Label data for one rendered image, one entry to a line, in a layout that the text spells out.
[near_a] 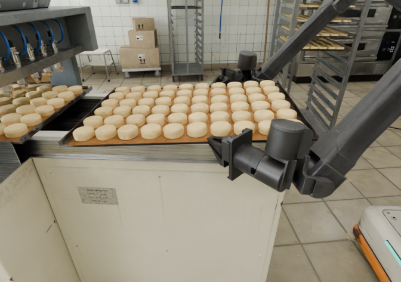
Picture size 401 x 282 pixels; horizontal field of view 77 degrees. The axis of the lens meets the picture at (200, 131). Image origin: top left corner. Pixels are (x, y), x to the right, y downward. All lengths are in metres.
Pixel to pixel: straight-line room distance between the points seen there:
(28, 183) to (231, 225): 0.58
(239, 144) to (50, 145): 0.50
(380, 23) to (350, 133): 4.10
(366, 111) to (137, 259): 0.81
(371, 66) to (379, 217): 3.44
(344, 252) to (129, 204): 1.24
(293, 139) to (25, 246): 0.73
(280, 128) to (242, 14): 4.32
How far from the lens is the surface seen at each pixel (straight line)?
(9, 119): 0.86
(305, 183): 0.48
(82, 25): 1.13
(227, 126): 0.60
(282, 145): 0.44
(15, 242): 0.83
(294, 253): 1.58
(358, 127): 0.50
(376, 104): 0.50
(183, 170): 0.67
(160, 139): 0.60
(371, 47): 4.58
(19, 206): 0.81
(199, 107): 0.71
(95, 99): 0.99
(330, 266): 1.60
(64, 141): 0.70
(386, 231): 1.50
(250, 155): 0.49
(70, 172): 0.78
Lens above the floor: 1.22
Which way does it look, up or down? 29 degrees down
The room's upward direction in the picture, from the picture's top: straight up
